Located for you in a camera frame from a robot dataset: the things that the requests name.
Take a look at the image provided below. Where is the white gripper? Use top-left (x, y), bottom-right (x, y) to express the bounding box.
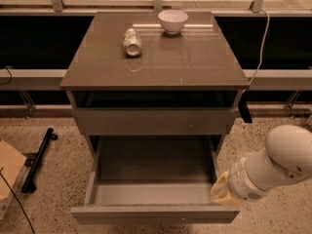
top-left (210, 158), bottom-right (268, 206)

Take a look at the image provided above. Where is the grey drawer cabinet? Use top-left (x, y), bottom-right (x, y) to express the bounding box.
top-left (60, 12), bottom-right (249, 150)

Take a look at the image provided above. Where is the grey drawer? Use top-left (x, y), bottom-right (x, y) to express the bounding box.
top-left (71, 136), bottom-right (240, 224)
top-left (72, 108), bottom-right (237, 136)

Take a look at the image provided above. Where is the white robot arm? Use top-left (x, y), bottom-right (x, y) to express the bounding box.
top-left (210, 125), bottom-right (312, 206)

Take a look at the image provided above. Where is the black metal bar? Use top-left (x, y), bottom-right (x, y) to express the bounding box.
top-left (21, 128), bottom-right (58, 194)

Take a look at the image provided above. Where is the brown cardboard box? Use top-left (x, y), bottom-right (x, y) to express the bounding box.
top-left (0, 139), bottom-right (26, 200)

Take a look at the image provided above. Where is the black floor cable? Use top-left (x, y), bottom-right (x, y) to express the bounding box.
top-left (0, 167), bottom-right (36, 234)

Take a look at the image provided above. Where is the white hanging cable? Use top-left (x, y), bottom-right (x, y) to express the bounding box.
top-left (248, 8), bottom-right (271, 86)

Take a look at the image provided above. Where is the grey top drawer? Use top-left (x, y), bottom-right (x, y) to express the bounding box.
top-left (72, 108), bottom-right (237, 136)

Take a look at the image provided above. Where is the white ceramic bowl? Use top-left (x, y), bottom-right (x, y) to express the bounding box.
top-left (158, 10), bottom-right (188, 34)

